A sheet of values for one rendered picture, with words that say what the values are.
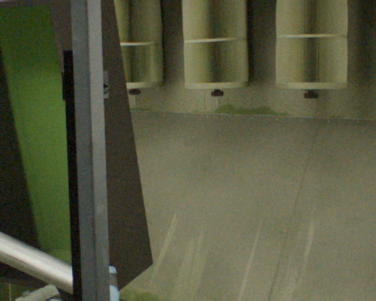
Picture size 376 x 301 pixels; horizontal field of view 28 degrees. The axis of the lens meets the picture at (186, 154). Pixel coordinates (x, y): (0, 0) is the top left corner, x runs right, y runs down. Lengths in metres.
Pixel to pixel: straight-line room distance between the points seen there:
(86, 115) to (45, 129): 1.71
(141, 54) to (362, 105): 1.21
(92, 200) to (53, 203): 1.81
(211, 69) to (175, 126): 0.67
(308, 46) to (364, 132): 0.56
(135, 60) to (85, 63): 2.43
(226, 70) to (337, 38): 0.60
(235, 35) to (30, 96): 1.06
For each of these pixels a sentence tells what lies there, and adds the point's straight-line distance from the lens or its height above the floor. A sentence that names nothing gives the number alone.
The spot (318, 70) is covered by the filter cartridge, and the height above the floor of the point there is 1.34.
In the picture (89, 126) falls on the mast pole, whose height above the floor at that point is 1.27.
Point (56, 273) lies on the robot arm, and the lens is 2.50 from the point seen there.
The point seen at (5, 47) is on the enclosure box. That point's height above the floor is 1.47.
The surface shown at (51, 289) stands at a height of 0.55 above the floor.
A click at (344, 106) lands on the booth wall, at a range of 3.78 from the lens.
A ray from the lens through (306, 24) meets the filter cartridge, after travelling 3.41.
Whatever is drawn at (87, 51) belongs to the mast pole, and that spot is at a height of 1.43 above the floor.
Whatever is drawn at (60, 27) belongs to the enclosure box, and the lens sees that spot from 2.73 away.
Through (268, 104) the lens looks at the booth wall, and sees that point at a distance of 3.98.
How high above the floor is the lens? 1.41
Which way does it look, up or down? 7 degrees down
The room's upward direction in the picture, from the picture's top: 1 degrees counter-clockwise
